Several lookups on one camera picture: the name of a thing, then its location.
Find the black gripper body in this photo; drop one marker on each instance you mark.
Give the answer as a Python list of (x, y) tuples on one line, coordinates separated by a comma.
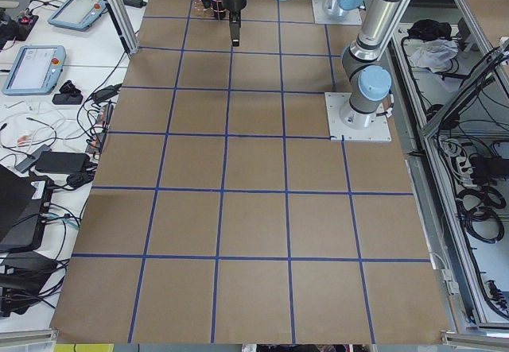
[(233, 1)]

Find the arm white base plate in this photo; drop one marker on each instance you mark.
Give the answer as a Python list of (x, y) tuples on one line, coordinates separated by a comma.
[(345, 124), (337, 12)]

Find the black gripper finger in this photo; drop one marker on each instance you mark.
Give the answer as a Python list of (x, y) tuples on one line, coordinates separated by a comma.
[(235, 22)]

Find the dark wine bottle in basket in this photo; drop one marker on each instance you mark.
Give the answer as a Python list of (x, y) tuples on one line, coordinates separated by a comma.
[(219, 12)]

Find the blue teach pendant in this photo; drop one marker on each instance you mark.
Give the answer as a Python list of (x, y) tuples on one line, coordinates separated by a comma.
[(35, 71), (77, 15)]

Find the black power adapter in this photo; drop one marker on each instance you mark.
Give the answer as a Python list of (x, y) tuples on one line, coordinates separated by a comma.
[(135, 3)]

